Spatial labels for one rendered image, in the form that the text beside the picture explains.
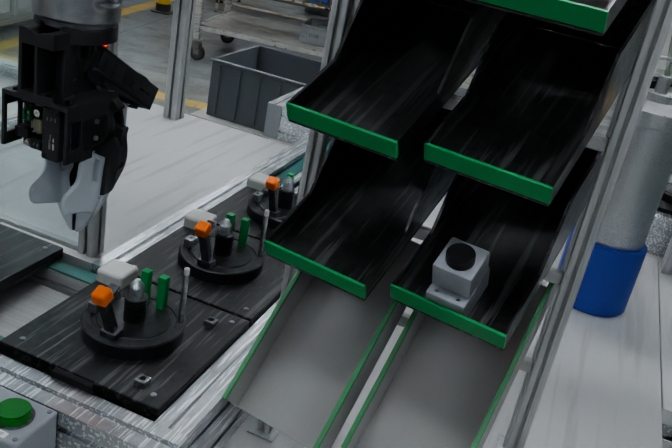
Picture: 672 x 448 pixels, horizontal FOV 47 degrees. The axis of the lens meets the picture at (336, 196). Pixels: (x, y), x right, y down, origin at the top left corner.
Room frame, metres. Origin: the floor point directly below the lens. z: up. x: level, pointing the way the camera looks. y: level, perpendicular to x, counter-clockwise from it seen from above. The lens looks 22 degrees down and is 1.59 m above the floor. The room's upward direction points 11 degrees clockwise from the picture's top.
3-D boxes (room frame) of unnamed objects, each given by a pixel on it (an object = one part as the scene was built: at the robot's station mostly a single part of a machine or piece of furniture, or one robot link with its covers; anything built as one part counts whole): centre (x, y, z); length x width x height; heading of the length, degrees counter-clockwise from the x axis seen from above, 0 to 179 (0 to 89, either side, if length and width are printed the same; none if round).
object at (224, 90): (3.04, 0.23, 0.73); 0.62 x 0.42 x 0.23; 73
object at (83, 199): (0.66, 0.24, 1.27); 0.06 x 0.03 x 0.09; 163
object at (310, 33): (6.35, 0.23, 0.36); 0.60 x 0.40 x 0.15; 84
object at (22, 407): (0.69, 0.31, 0.96); 0.04 x 0.04 x 0.02
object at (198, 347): (0.89, 0.24, 1.01); 0.24 x 0.24 x 0.13; 73
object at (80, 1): (0.67, 0.25, 1.45); 0.08 x 0.08 x 0.05
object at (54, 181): (0.67, 0.27, 1.27); 0.06 x 0.03 x 0.09; 163
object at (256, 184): (1.36, 0.09, 1.01); 0.24 x 0.24 x 0.13; 73
